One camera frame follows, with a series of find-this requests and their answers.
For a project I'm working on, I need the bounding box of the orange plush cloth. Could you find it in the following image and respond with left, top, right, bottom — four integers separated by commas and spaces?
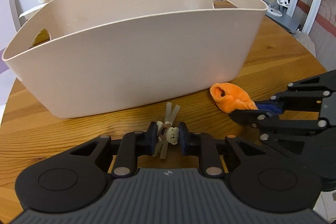
210, 83, 258, 114

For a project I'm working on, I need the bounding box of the grey flat device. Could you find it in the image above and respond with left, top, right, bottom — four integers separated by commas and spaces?
265, 3, 301, 34

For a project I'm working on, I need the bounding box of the beige plastic storage basket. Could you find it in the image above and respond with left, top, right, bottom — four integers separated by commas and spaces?
2, 0, 268, 118

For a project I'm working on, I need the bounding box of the white phone stand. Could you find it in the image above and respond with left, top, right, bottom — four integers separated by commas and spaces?
267, 0, 289, 17

